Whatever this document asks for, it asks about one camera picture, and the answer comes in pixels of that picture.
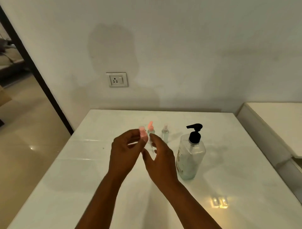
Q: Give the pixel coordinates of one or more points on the person's right hand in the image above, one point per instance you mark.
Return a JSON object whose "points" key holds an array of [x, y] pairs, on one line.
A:
{"points": [[162, 165]]}

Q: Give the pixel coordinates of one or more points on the person's left hand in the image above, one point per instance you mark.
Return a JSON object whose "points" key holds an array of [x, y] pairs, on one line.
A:
{"points": [[122, 158]]}

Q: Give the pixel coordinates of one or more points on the person's right thumb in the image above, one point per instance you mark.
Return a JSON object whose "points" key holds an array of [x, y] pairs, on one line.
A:
{"points": [[147, 157]]}

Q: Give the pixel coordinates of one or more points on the person's left thumb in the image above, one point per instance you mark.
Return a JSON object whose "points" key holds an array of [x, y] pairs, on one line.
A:
{"points": [[141, 151]]}

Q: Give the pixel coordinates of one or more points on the small clear bottle pink cap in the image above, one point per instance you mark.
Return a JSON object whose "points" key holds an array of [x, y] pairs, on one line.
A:
{"points": [[151, 128], [143, 132]]}

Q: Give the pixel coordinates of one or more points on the person's left forearm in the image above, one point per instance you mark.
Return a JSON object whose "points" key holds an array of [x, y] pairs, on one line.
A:
{"points": [[103, 203]]}

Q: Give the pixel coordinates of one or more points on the person's right forearm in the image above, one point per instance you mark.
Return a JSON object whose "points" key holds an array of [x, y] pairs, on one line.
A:
{"points": [[188, 207]]}

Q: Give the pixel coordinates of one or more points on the large clear bottle black pump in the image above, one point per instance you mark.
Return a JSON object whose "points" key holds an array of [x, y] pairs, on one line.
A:
{"points": [[190, 158]]}

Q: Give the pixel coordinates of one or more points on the white wall socket with switch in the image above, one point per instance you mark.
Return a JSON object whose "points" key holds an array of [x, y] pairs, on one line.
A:
{"points": [[117, 80]]}

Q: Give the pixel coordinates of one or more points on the black door frame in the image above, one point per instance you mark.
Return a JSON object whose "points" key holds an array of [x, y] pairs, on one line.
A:
{"points": [[35, 70]]}

